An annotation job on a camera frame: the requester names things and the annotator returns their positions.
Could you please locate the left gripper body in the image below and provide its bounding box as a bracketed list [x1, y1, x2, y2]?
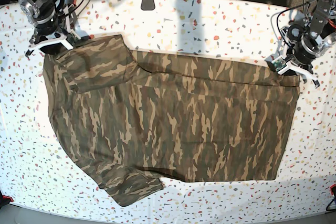
[266, 24, 320, 88]

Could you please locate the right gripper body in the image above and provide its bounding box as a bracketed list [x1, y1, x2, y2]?
[25, 0, 85, 58]

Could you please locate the camouflage T-shirt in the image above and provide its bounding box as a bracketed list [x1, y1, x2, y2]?
[43, 35, 300, 207]

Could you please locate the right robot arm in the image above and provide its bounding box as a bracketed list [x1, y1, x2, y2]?
[18, 0, 82, 58]

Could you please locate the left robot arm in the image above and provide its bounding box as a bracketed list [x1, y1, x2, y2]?
[267, 0, 335, 88]

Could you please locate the red clamp right corner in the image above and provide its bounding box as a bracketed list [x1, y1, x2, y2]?
[330, 184, 336, 199]

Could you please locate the red clamp corner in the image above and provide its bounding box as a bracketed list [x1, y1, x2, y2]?
[0, 193, 13, 208]
[330, 184, 336, 199]

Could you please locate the red clamp left corner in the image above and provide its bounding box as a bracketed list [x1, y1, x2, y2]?
[0, 193, 13, 208]

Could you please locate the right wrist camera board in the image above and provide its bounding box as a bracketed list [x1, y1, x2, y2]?
[67, 33, 81, 45]

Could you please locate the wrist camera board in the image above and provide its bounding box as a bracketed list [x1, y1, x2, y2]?
[67, 33, 81, 45]
[271, 58, 286, 72]

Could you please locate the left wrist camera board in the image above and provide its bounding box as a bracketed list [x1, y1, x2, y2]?
[271, 58, 286, 72]

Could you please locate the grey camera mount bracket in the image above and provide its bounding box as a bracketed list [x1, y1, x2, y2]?
[141, 0, 155, 11]

